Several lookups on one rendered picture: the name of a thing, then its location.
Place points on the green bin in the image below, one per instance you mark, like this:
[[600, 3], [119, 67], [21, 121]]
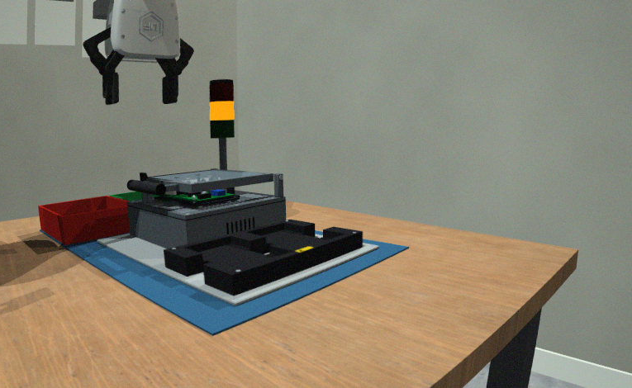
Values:
[[130, 196]]

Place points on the green circuit board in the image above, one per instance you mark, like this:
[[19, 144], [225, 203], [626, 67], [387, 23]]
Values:
[[200, 196]]

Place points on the red open-top bin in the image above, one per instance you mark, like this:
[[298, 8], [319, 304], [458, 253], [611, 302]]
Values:
[[95, 223]]

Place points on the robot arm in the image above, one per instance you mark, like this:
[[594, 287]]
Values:
[[100, 9]]

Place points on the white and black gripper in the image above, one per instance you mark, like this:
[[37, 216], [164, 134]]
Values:
[[140, 28]]

